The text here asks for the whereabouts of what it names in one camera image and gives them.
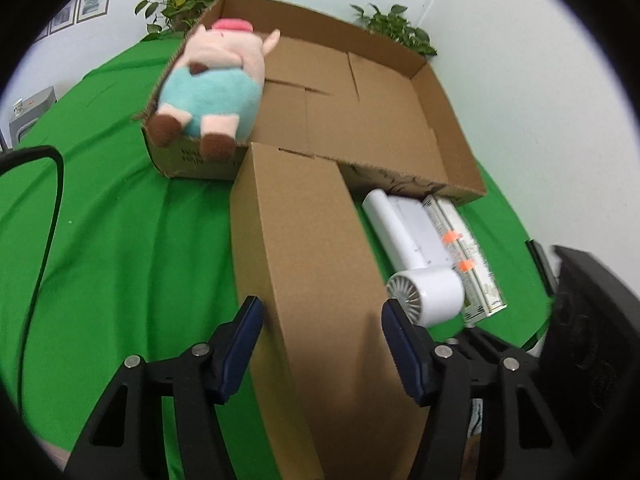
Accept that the small green potted plant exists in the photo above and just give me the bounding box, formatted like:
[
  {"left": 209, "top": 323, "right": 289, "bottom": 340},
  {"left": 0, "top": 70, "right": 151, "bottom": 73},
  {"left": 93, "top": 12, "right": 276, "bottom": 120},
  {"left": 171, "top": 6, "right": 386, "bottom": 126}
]
[{"left": 350, "top": 2, "right": 439, "bottom": 59}]

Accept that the long cardboard box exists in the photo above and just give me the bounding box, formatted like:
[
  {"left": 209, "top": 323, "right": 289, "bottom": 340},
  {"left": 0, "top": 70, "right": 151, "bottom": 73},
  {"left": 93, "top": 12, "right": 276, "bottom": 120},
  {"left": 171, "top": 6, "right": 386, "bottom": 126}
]
[{"left": 230, "top": 142, "right": 436, "bottom": 480}]

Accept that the large cardboard box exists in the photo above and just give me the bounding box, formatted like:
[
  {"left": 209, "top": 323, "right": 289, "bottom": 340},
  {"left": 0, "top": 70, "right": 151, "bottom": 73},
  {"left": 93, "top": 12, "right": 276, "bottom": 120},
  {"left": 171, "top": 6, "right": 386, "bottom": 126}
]
[{"left": 132, "top": 0, "right": 488, "bottom": 207}]

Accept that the white handheld appliance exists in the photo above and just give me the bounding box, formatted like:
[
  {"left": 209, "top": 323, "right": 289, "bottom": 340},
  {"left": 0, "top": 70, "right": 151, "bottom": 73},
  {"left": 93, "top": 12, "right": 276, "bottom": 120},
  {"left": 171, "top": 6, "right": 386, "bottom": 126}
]
[{"left": 361, "top": 189, "right": 466, "bottom": 328}]

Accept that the grey office machine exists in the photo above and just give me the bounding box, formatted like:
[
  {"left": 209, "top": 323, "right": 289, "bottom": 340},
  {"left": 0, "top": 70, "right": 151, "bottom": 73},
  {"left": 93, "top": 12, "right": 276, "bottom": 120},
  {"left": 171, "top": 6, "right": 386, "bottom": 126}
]
[{"left": 7, "top": 86, "right": 56, "bottom": 149}]

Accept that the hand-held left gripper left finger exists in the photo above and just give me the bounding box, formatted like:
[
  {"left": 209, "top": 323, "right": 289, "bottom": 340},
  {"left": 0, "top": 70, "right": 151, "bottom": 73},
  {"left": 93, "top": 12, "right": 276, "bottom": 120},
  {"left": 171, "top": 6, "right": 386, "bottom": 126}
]
[{"left": 62, "top": 296, "right": 265, "bottom": 480}]

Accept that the green tablecloth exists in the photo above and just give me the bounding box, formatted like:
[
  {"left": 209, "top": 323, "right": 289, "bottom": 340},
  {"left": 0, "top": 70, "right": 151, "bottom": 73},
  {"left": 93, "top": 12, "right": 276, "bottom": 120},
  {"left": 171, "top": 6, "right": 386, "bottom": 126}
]
[{"left": 0, "top": 35, "right": 557, "bottom": 480}]

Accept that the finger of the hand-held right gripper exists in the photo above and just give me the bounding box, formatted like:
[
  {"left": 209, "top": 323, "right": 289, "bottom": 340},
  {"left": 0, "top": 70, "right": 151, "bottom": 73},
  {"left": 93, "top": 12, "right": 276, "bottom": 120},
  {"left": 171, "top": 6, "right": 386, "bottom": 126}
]
[{"left": 450, "top": 329, "right": 546, "bottom": 362}]

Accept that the black cable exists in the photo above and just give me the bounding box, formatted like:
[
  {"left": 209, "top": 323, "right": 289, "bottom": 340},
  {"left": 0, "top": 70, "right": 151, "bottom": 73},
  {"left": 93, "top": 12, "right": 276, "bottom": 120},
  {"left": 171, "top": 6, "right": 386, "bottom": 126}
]
[{"left": 0, "top": 145, "right": 66, "bottom": 411}]

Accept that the pink pig plush toy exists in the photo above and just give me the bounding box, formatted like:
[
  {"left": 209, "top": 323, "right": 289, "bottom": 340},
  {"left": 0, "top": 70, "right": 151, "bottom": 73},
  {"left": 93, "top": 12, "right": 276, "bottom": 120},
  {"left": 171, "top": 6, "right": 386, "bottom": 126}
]
[{"left": 147, "top": 17, "right": 282, "bottom": 162}]

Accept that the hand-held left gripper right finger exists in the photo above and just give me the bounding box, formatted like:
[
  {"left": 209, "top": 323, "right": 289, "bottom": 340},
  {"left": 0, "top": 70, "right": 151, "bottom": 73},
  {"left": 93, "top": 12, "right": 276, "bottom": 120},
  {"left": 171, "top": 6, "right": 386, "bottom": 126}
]
[{"left": 381, "top": 299, "right": 576, "bottom": 480}]

